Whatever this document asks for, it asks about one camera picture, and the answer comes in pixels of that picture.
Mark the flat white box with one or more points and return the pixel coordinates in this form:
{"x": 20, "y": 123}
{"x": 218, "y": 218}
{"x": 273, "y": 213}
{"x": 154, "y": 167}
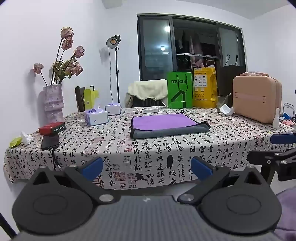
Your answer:
{"x": 148, "y": 110}

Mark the pink suitcase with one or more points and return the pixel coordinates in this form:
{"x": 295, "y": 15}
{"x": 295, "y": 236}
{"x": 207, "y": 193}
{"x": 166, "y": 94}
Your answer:
{"x": 256, "y": 97}

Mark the black phone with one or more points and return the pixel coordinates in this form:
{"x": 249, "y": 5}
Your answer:
{"x": 49, "y": 141}

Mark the green wrapper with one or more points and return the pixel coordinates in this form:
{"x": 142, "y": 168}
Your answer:
{"x": 15, "y": 141}

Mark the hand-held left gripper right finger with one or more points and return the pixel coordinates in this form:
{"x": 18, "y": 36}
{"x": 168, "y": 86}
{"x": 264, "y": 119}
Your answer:
{"x": 201, "y": 168}

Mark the red box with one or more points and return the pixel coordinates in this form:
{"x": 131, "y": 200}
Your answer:
{"x": 51, "y": 128}

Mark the dark framed window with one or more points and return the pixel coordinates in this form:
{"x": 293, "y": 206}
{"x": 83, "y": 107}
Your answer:
{"x": 189, "y": 48}

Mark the purple cloth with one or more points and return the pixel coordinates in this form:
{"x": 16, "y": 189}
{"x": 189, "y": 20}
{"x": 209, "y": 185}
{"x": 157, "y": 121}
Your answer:
{"x": 286, "y": 208}

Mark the hanging clothes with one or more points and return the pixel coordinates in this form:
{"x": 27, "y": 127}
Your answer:
{"x": 194, "y": 51}

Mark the pink cloth on suitcase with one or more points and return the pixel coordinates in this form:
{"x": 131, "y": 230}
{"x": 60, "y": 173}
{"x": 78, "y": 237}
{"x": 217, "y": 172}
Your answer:
{"x": 254, "y": 74}

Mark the small white bottle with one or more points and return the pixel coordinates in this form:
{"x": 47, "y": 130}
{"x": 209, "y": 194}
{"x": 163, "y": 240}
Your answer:
{"x": 276, "y": 118}

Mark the green paper bag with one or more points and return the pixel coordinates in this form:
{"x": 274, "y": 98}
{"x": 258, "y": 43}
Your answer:
{"x": 180, "y": 90}

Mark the yellow plastic bag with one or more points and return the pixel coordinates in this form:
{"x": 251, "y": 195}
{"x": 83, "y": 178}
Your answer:
{"x": 204, "y": 88}

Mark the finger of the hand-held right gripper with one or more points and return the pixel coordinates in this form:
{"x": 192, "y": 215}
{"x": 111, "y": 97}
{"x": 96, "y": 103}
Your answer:
{"x": 266, "y": 157}
{"x": 283, "y": 138}

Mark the crumpled white tissue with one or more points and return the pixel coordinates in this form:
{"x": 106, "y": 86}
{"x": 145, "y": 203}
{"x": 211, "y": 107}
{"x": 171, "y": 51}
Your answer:
{"x": 26, "y": 136}

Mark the yellow-green paper bag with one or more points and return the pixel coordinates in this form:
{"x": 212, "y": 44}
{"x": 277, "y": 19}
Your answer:
{"x": 91, "y": 96}

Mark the purple tissue pack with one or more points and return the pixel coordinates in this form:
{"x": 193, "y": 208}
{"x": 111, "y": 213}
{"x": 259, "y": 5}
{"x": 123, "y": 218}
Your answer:
{"x": 113, "y": 108}
{"x": 96, "y": 117}

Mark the purple towel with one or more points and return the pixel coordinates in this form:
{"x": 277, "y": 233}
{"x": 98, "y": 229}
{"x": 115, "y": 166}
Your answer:
{"x": 163, "y": 122}

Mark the grey towel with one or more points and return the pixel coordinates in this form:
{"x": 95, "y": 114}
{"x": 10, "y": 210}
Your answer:
{"x": 166, "y": 133}

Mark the calligraphy print tablecloth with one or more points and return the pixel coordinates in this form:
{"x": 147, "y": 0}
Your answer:
{"x": 148, "y": 148}

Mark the chair with cream cloth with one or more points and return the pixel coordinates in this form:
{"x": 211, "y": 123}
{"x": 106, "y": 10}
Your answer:
{"x": 148, "y": 91}

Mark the dried pink roses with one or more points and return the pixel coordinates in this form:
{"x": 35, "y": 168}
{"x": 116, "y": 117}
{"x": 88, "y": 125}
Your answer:
{"x": 67, "y": 60}

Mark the clear glass cup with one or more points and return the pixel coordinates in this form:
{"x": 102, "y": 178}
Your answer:
{"x": 221, "y": 103}

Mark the dark brown cabinet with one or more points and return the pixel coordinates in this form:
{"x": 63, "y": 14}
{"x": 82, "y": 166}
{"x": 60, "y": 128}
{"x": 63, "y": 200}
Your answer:
{"x": 231, "y": 80}

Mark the black floor lamp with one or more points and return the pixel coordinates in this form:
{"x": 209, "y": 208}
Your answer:
{"x": 115, "y": 60}

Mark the black folding chair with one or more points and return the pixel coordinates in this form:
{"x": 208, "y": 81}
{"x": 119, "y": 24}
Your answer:
{"x": 288, "y": 111}

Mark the dark wooden chair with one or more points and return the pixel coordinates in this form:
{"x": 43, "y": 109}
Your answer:
{"x": 79, "y": 98}

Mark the pink ribbed vase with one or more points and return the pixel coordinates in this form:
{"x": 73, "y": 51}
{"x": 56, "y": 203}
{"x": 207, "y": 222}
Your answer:
{"x": 53, "y": 102}

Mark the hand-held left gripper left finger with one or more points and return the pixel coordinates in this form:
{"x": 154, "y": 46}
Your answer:
{"x": 92, "y": 166}

